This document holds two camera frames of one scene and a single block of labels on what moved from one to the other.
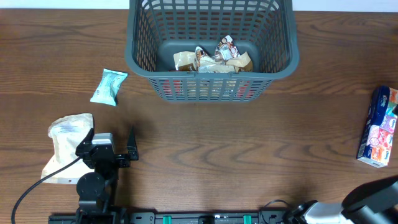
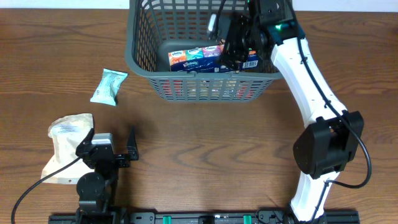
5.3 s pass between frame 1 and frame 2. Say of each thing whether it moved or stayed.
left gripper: stayed
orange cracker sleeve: stayed
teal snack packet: stayed
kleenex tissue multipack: moved
